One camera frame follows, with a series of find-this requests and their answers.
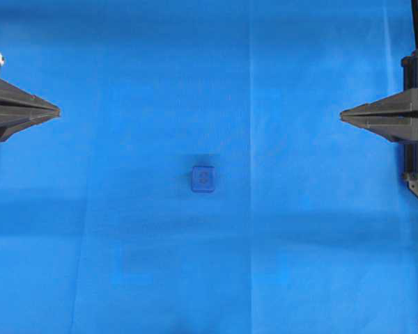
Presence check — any blue block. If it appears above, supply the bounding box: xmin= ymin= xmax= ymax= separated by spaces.
xmin=191 ymin=166 xmax=215 ymax=193

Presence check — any blue table cloth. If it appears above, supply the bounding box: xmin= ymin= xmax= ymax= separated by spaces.
xmin=0 ymin=1 xmax=418 ymax=333

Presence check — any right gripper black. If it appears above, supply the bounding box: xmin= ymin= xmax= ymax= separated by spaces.
xmin=340 ymin=50 xmax=418 ymax=182

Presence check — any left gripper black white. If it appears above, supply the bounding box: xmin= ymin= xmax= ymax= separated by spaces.
xmin=0 ymin=53 xmax=61 ymax=143

